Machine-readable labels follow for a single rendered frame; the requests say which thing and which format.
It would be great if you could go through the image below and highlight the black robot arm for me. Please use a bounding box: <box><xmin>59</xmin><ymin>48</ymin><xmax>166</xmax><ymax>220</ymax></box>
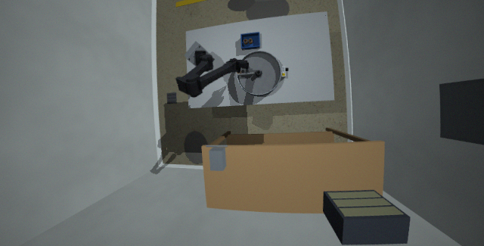
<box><xmin>175</xmin><ymin>51</ymin><xmax>249</xmax><ymax>98</ymax></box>

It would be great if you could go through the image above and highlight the blue crate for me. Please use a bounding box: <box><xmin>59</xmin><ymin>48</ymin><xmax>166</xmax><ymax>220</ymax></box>
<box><xmin>240</xmin><ymin>32</ymin><xmax>260</xmax><ymax>50</ymax></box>

